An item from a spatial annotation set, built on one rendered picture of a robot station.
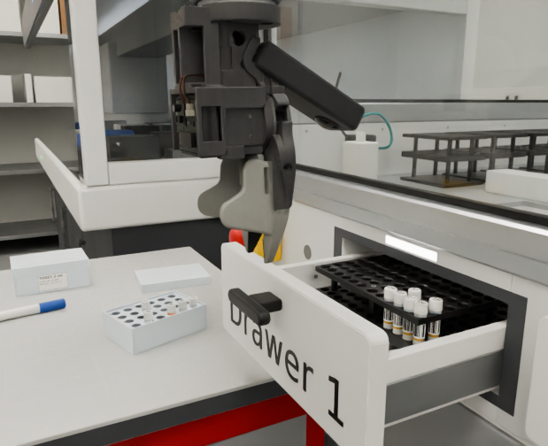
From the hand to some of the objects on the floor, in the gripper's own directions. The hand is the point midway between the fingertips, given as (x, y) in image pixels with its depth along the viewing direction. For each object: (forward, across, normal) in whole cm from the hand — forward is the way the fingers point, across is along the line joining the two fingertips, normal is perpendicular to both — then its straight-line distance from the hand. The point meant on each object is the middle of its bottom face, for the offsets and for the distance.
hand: (266, 242), depth 48 cm
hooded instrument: (+97, -173, +50) cm, 205 cm away
